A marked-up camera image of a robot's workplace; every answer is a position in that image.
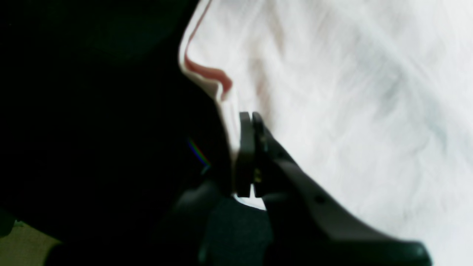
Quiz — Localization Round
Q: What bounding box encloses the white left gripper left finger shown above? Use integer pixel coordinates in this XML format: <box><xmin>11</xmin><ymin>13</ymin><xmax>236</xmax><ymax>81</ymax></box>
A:
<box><xmin>159</xmin><ymin>112</ymin><xmax>256</xmax><ymax>266</ymax></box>

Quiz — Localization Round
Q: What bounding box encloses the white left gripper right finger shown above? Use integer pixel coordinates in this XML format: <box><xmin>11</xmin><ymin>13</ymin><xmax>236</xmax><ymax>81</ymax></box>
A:
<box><xmin>252</xmin><ymin>112</ymin><xmax>432</xmax><ymax>266</ymax></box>

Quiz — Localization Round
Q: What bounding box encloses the light pink T-shirt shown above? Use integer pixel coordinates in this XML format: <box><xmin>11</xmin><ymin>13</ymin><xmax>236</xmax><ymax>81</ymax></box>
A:
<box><xmin>179</xmin><ymin>0</ymin><xmax>473</xmax><ymax>266</ymax></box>

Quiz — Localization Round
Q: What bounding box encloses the black table cloth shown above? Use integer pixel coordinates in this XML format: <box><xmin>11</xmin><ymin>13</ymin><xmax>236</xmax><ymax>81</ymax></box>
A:
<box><xmin>1</xmin><ymin>0</ymin><xmax>272</xmax><ymax>266</ymax></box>

